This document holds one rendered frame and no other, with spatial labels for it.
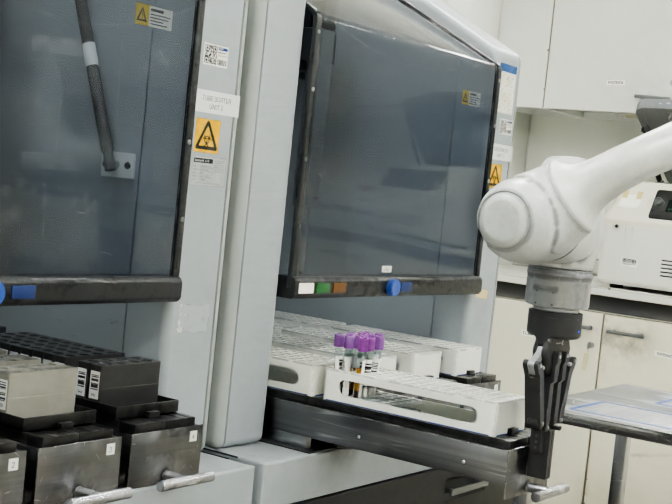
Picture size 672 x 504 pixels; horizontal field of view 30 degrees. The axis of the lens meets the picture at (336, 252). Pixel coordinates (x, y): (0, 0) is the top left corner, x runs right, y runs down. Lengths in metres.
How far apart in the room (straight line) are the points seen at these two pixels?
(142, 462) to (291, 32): 0.69
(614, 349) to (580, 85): 1.00
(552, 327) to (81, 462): 0.66
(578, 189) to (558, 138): 3.44
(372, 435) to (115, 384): 0.41
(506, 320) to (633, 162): 2.83
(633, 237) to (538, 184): 2.64
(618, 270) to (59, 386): 2.86
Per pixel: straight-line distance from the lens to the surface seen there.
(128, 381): 1.69
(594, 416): 2.05
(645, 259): 4.19
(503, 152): 2.50
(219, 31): 1.78
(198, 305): 1.79
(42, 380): 1.58
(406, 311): 2.52
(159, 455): 1.65
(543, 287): 1.74
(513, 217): 1.54
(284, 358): 1.97
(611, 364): 4.23
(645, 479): 4.23
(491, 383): 2.38
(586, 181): 1.58
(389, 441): 1.85
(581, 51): 4.65
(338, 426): 1.89
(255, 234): 1.87
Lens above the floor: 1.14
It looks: 3 degrees down
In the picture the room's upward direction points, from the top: 6 degrees clockwise
